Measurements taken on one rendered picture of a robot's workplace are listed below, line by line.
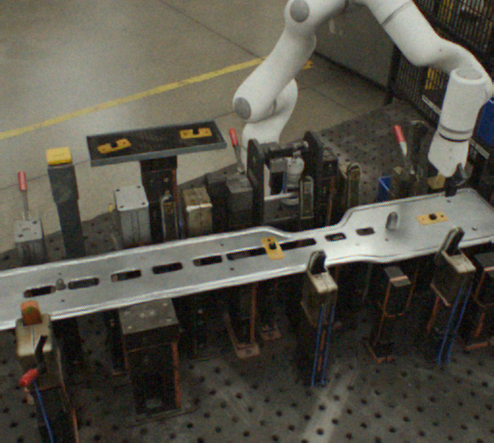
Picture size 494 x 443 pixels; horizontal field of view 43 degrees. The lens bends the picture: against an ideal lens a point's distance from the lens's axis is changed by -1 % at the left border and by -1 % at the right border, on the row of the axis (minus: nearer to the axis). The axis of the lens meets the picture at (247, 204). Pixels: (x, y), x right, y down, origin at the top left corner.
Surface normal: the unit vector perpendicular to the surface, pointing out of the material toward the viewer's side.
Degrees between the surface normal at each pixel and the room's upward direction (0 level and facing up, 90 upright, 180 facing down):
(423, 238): 0
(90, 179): 0
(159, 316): 0
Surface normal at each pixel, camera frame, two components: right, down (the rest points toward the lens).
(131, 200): 0.03, -0.79
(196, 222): 0.29, 0.58
